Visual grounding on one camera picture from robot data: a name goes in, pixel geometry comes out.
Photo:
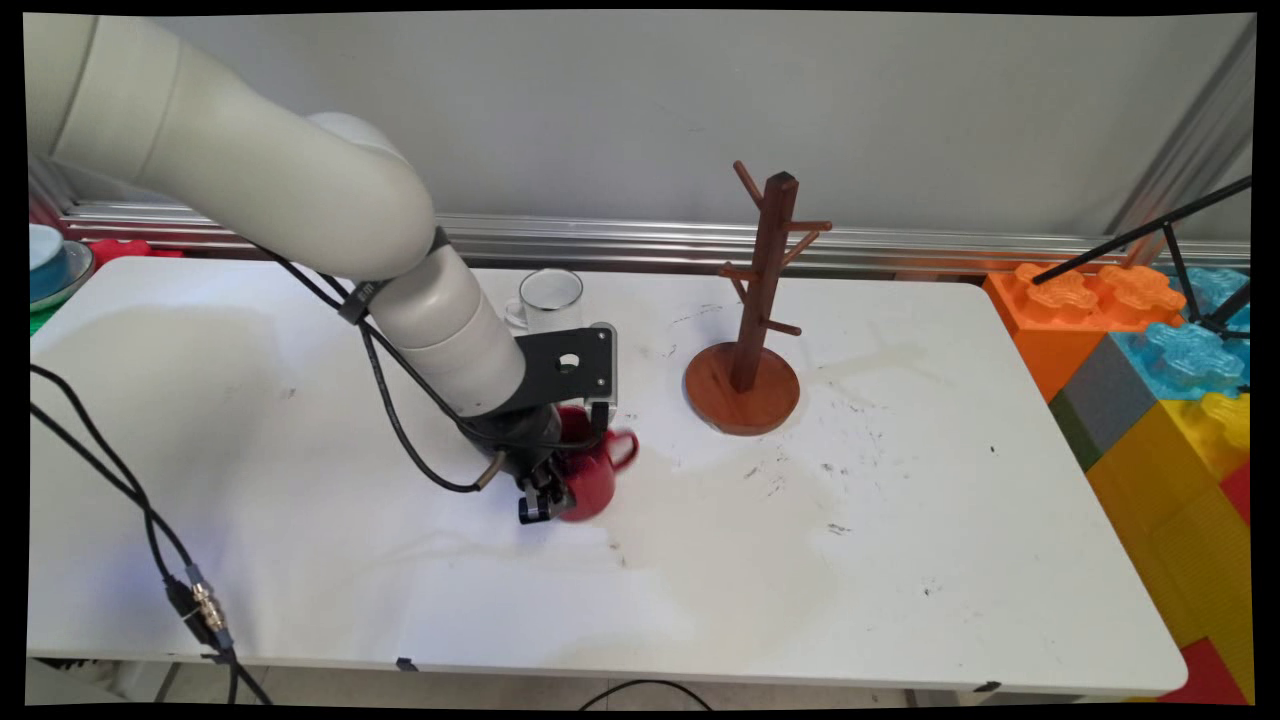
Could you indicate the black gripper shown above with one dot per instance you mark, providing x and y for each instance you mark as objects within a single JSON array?
[{"x": 520, "y": 440}]

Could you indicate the red speckled mug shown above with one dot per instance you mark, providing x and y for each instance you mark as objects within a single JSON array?
[{"x": 595, "y": 480}]

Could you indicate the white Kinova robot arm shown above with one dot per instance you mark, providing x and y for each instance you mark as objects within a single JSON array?
[{"x": 280, "y": 180}]

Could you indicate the clear glass mug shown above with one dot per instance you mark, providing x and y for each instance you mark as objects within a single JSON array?
[{"x": 550, "y": 300}]

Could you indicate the brown wooden mug tree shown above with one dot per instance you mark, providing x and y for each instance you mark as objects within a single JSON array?
[{"x": 765, "y": 270}]

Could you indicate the red flat object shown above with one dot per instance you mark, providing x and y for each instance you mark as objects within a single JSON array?
[{"x": 125, "y": 250}]

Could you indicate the orange toy block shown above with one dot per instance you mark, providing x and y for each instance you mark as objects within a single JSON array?
[{"x": 1050, "y": 330}]

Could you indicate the green flat object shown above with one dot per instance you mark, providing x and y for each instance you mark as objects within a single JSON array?
[{"x": 42, "y": 320}]

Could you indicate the blue bowl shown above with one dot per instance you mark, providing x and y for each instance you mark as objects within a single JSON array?
[{"x": 45, "y": 260}]

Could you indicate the grey toy block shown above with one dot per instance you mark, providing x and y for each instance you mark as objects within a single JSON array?
[{"x": 1110, "y": 395}]

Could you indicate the translucent blue toy block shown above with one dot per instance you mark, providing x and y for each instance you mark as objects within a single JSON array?
[{"x": 1185, "y": 360}]

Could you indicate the small red toy block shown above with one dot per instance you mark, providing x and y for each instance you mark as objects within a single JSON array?
[{"x": 1240, "y": 495}]

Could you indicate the aluminium rail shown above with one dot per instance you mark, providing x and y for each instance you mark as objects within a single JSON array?
[{"x": 700, "y": 240}]

